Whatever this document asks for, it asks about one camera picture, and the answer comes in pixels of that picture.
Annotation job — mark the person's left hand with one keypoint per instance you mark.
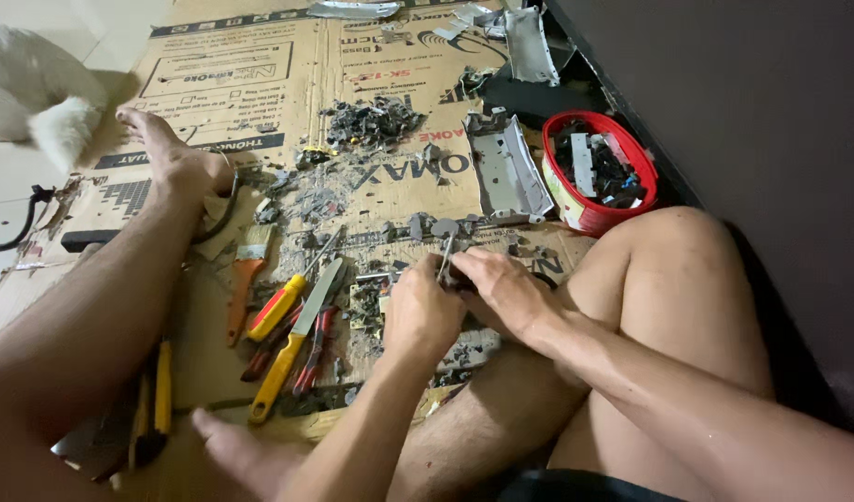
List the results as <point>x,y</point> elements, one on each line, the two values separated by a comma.
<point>416,317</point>

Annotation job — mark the person's right hand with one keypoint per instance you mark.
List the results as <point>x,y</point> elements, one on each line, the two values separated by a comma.
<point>507,293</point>

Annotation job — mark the person's left fingers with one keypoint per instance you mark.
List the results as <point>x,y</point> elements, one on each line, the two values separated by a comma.
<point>451,307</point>

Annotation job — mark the small grey metal part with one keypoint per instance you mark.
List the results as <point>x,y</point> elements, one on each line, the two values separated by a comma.
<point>446,261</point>

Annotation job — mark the broken circuit board pieces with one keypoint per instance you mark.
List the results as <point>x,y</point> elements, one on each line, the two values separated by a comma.
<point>368,303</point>

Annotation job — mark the grey metal chassis panel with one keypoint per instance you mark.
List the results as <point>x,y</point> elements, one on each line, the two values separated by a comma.
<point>503,171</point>

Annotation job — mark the red round tin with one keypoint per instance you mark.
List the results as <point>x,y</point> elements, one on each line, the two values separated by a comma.
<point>580,209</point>

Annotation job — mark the scattered grey scrap fragments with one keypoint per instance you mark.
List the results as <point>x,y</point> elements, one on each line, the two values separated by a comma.
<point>315,199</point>

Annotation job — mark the person's right leg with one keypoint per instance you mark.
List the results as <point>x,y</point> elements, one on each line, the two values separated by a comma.
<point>650,328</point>

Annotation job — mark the person's leg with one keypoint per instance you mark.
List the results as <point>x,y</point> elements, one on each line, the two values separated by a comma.
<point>650,328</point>
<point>106,293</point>

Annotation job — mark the pile of dark scrap parts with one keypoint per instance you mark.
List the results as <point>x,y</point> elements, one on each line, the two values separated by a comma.
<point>371,122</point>

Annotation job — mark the scrap parts heap in tin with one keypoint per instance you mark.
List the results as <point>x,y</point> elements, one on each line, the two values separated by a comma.
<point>598,167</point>

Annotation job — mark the black shorts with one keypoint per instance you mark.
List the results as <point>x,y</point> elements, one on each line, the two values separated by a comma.
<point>587,488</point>

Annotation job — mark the black plastic casing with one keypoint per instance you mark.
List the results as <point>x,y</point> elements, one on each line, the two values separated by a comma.
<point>531,94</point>

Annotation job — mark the bent grey metal panel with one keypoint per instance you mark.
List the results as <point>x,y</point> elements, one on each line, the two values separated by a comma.
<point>528,45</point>

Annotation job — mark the torn grey metal pieces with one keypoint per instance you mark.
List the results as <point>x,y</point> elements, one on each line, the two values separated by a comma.
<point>469,19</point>

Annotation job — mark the flattened printed cardboard sheet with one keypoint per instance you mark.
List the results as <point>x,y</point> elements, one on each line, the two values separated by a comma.
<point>260,83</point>

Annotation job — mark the grey metal strip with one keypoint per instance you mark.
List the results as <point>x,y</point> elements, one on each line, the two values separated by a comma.
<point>354,8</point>

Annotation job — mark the person's left leg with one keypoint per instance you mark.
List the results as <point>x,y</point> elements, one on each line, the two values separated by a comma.
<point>106,293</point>

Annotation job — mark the black cabinet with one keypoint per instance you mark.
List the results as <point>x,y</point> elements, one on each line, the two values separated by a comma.
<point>747,125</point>

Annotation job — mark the white furry animal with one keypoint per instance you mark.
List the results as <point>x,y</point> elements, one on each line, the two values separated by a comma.
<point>37,90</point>

